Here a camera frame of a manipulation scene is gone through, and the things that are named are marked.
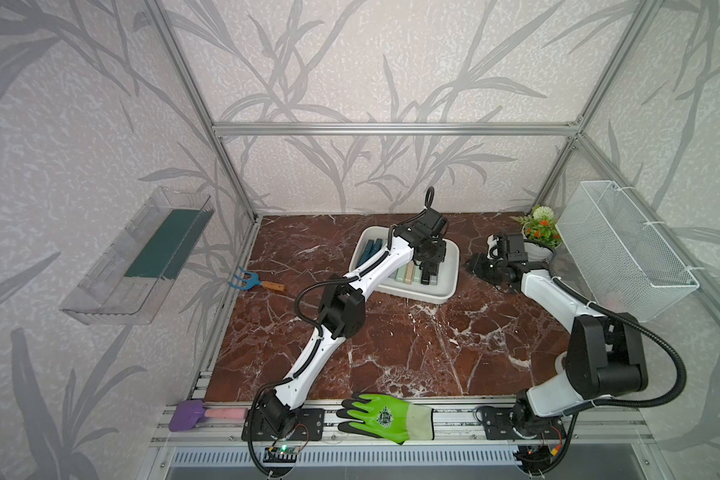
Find black pruning pliers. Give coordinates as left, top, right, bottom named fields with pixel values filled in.
left=420, top=261, right=439, bottom=285

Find beige pruning pliers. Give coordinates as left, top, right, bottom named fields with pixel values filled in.
left=404, top=262, right=416, bottom=285

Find light green pliers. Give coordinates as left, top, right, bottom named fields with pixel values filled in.
left=395, top=266, right=407, bottom=283
left=412, top=265, right=423, bottom=284

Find teal pruning pliers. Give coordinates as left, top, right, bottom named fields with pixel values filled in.
left=364, top=238, right=382, bottom=260
left=356, top=239, right=373, bottom=268

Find white rectangular storage box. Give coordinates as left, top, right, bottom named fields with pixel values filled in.
left=350, top=226, right=460, bottom=304

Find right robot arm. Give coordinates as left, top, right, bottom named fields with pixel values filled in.
left=465, top=234, right=688, bottom=439

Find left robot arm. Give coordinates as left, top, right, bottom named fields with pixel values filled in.
left=245, top=186, right=448, bottom=441

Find small potted flower plant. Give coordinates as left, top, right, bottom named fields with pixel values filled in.
left=511, top=205, right=562, bottom=248

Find roll of clear tape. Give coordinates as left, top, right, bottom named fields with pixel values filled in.
left=554, top=352, right=567, bottom=374

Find blue garden hand rake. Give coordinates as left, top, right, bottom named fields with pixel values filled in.
left=228, top=267, right=286, bottom=292

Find green black work glove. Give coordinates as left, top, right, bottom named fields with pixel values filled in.
left=336, top=393, right=435, bottom=445

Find purple pink garden trowel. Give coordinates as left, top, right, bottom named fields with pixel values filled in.
left=168, top=399, right=248, bottom=433

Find white wire mesh basket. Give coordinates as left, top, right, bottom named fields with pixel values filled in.
left=557, top=180, right=699, bottom=322

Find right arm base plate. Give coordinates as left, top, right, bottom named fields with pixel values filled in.
left=475, top=406, right=565, bottom=440

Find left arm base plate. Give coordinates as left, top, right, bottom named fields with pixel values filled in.
left=241, top=408, right=325, bottom=442

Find clear plastic wall shelf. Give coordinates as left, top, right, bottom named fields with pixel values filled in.
left=60, top=187, right=215, bottom=326

